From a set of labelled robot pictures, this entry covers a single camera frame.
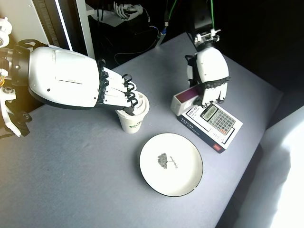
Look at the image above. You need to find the grey table cloth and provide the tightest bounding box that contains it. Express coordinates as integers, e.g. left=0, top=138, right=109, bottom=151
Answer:
left=0, top=32, right=285, bottom=228

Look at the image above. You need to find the white cabinet panel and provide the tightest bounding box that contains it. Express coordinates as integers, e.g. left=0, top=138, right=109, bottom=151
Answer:
left=0, top=0, right=72, bottom=52

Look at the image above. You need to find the thin green cable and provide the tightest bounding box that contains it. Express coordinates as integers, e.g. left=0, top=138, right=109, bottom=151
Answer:
left=210, top=0, right=216, bottom=30
left=165, top=0, right=178, bottom=24

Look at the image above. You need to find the black cable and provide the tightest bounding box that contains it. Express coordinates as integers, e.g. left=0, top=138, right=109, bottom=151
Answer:
left=114, top=25, right=160, bottom=66

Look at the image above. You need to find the white paper cup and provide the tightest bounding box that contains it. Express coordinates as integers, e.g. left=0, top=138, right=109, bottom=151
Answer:
left=115, top=94, right=150, bottom=134

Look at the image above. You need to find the dark box with label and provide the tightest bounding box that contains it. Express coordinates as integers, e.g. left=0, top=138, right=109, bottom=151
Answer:
left=177, top=103, right=243, bottom=154

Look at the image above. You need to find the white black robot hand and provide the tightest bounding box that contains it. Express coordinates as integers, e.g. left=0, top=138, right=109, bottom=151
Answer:
left=28, top=46, right=141, bottom=117
left=185, top=46, right=231, bottom=107

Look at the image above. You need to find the white frame post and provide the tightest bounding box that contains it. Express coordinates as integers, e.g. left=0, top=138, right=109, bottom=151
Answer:
left=75, top=0, right=96, bottom=59

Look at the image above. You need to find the white plate with leaf print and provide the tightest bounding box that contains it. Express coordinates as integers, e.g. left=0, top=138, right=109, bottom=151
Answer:
left=139, top=132, right=204, bottom=197

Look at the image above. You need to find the spare white robot hand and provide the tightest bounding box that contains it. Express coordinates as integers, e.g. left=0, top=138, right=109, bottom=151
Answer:
left=113, top=1, right=144, bottom=21

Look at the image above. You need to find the grey white box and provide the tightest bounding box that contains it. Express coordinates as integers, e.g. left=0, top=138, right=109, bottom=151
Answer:
left=170, top=85, right=202, bottom=117

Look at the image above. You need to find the blue cable connector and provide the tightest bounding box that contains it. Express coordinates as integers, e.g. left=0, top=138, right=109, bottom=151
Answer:
left=158, top=26, right=167, bottom=45

